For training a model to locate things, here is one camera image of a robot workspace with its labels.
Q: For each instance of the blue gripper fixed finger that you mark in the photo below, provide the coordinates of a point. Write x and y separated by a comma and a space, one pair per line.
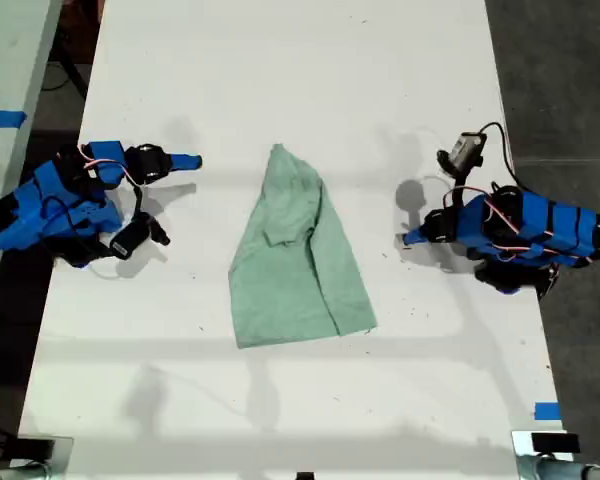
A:
417, 233
185, 158

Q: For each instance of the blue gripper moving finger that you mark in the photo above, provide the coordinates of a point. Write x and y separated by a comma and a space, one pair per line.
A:
419, 240
185, 166

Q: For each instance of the pale green T-shirt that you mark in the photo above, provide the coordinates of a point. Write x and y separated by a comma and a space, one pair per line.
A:
295, 280

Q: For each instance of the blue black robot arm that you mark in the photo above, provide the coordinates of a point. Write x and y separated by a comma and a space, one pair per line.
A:
40, 215
545, 230

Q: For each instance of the long blue tape strip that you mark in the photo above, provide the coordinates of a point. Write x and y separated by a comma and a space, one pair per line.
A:
0, 118

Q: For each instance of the white side table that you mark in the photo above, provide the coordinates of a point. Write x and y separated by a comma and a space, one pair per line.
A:
10, 75

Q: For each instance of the short blue tape strip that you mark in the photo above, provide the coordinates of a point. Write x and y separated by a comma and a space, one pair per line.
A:
547, 411

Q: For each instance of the small black box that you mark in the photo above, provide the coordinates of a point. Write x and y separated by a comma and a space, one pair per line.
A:
555, 443
35, 448

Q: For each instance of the small black clamp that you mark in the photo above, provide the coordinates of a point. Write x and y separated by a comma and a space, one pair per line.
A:
305, 476

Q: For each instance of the grey metal pipe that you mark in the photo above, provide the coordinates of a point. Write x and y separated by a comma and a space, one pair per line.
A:
10, 472
575, 471

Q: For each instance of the black camera stalk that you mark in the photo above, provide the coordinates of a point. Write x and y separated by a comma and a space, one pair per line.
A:
155, 227
460, 169

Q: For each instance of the black grey camera box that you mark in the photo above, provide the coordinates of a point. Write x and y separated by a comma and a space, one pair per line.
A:
466, 148

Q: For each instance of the shiny metal bracket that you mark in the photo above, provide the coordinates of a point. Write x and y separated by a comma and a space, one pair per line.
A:
64, 452
522, 455

